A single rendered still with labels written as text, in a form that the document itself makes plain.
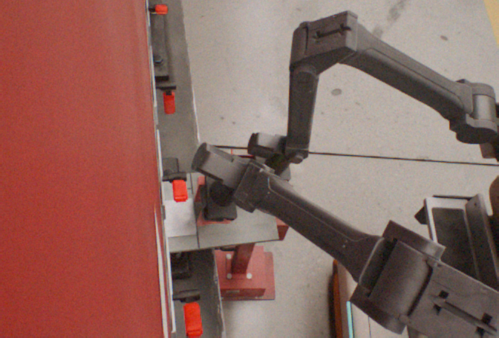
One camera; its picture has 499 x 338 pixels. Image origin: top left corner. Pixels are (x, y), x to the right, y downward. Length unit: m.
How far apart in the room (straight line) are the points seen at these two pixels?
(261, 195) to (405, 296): 0.33
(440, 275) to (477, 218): 0.62
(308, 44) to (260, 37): 1.92
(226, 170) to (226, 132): 1.50
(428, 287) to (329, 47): 0.44
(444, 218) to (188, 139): 0.66
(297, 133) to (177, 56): 0.52
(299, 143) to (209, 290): 0.40
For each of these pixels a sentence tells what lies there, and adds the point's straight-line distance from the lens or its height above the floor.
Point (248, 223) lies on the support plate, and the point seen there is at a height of 1.00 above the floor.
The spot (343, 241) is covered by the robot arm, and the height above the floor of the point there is 1.43.
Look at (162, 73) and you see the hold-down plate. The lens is 1.44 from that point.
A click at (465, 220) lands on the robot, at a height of 1.04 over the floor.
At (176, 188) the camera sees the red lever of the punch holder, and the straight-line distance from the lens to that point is 0.80.
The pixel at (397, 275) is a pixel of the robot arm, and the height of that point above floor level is 1.50.
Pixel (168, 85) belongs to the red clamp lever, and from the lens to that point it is 0.98.
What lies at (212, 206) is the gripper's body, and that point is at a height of 1.11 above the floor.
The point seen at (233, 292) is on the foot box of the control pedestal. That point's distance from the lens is 2.01.
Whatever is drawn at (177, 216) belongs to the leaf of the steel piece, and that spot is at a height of 1.00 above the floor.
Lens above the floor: 2.02
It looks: 59 degrees down
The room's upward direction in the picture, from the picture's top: 11 degrees clockwise
